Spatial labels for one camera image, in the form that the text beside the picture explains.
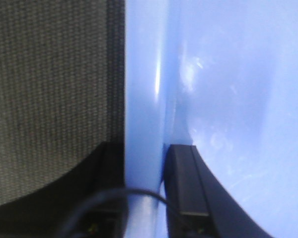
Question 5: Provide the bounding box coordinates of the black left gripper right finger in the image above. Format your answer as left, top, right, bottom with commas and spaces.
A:
163, 144, 270, 238

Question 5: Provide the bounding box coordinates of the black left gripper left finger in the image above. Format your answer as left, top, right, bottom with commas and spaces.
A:
0, 142, 125, 238

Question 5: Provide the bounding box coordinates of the blue plastic tray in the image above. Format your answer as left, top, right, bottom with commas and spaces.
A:
125, 0, 298, 238

